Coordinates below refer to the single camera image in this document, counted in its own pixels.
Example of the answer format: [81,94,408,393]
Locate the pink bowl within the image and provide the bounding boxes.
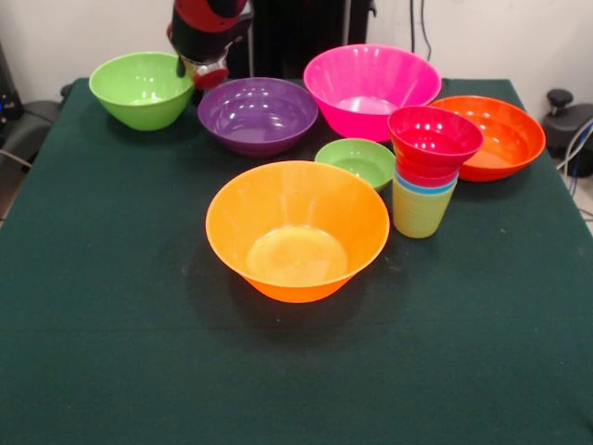
[303,44,443,143]

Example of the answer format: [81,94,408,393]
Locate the black electronics box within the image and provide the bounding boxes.
[0,39,24,138]

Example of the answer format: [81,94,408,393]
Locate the blue cup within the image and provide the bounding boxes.
[393,174,460,197]

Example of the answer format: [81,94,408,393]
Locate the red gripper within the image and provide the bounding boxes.
[175,54,232,106]

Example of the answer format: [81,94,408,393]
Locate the large orange bowl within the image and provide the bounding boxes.
[205,160,390,304]

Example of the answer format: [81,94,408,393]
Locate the dark green tablecloth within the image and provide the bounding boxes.
[0,77,593,445]

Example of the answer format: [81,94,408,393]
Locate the large green bowl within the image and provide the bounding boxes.
[88,51,196,132]

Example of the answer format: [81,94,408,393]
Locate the black equipment with knob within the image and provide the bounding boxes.
[541,88,593,161]

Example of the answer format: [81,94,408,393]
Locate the white cable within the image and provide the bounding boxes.
[556,118,593,172]

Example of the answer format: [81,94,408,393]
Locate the yellow cup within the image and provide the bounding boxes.
[392,181,458,240]

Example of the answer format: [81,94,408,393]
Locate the red-orange bowl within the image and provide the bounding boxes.
[428,95,547,183]

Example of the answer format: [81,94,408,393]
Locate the purple bowl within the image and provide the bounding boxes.
[197,77,320,159]

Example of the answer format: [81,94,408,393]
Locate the small red bowl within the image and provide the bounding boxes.
[387,106,485,176]

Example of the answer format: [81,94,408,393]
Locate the small green bowl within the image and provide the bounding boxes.
[314,137,397,194]

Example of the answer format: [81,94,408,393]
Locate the grey cable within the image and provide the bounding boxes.
[0,147,33,171]

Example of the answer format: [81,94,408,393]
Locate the red cup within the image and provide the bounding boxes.
[395,162,460,189]

